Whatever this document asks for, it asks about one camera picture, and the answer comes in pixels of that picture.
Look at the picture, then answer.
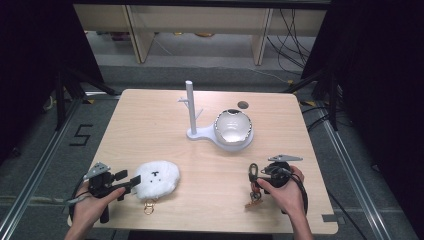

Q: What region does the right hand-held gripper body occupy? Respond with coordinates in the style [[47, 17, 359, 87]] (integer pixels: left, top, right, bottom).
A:
[[262, 154, 304, 189]]

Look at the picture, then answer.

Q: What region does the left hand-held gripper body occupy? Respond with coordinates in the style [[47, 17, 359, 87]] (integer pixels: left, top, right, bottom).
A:
[[83, 162, 116, 224]]

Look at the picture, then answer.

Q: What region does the white fluffy plush keychain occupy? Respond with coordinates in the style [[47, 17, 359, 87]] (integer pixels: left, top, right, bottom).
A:
[[132, 160, 181, 216]]

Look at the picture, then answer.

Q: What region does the white bowl with silver rim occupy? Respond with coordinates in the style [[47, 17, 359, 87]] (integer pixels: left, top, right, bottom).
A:
[[213, 108, 254, 147]]

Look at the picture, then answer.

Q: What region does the person's right hand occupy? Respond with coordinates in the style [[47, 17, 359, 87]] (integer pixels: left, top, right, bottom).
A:
[[256, 165, 306, 217]]

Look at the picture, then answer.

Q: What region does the person's left hand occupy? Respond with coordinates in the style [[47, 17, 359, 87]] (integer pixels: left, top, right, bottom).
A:
[[70, 186, 127, 232]]

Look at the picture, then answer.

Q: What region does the black metal stand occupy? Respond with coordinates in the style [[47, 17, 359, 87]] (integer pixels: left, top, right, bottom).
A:
[[53, 66, 118, 132], [283, 68, 342, 132]]

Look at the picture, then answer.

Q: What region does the white tree-shaped stand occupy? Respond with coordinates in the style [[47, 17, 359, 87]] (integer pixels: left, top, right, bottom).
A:
[[177, 80, 255, 153]]

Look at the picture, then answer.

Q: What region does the dark curtain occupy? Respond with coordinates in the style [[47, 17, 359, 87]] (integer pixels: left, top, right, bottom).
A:
[[0, 0, 105, 164], [301, 0, 424, 234]]

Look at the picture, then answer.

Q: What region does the beige wooden desk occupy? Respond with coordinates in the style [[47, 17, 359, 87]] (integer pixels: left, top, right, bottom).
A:
[[73, 3, 328, 66]]

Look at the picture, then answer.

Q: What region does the left hand-held gripper cable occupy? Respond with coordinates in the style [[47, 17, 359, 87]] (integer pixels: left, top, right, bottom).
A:
[[65, 178, 93, 223]]

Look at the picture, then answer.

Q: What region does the hand-held gripper cable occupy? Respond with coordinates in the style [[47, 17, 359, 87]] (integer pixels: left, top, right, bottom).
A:
[[65, 178, 93, 223], [281, 167, 310, 215]]

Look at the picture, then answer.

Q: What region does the right hand-held gripper cable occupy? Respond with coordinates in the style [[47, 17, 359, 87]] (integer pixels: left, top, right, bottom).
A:
[[281, 167, 310, 215]]

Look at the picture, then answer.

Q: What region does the aluminium floor rail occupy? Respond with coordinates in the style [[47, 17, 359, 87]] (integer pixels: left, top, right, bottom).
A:
[[319, 109, 392, 240], [0, 99, 83, 240]]

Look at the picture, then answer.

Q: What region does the white floor cable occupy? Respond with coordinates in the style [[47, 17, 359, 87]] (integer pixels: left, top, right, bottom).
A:
[[247, 67, 292, 85]]

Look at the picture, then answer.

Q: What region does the bundle of black floor cables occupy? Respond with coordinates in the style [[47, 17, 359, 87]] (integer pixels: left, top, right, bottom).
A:
[[265, 8, 318, 74]]

